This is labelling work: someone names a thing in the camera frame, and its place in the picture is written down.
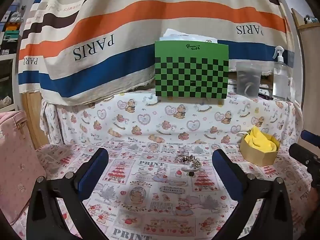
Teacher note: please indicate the brown cardboard panel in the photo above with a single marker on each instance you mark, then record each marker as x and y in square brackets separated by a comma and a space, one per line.
[308, 55]

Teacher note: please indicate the clear plastic cup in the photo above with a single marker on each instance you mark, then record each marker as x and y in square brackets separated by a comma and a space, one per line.
[248, 80]

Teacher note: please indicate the wooden bed frame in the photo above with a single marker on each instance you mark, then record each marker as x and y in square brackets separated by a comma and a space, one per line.
[31, 120]

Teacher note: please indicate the small toy figure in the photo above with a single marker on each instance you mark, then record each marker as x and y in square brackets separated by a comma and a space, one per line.
[310, 19]

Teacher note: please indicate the clear spray bottle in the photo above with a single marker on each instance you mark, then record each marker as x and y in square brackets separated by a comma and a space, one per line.
[280, 77]

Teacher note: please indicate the bear print cloth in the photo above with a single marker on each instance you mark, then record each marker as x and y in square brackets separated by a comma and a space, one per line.
[150, 120]

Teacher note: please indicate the pile of silver jewelry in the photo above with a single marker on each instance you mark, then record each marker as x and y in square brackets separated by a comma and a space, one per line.
[186, 159]

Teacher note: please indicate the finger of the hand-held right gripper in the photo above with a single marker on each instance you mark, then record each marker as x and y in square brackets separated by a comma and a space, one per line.
[311, 136]
[302, 155]

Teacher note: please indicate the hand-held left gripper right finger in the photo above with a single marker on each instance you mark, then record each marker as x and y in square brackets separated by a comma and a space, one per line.
[225, 172]

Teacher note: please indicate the striped blanket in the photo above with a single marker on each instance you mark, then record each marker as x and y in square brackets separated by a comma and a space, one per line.
[150, 12]

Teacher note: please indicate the pink bag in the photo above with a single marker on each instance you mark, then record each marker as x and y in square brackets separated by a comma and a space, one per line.
[15, 167]

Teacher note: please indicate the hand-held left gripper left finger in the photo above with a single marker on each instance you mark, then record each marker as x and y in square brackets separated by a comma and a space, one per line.
[92, 171]

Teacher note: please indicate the green checkered box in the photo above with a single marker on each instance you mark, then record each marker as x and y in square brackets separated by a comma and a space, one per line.
[191, 77]

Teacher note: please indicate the shelf of boxes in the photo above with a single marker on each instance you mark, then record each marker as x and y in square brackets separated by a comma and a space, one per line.
[10, 32]

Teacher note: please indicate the red print patchwork cloth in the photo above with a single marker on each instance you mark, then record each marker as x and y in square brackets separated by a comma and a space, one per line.
[155, 192]

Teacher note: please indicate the dark pen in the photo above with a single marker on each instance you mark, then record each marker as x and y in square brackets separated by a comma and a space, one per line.
[265, 95]

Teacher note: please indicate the gold cardboard box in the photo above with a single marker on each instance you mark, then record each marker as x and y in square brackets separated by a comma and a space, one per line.
[257, 158]

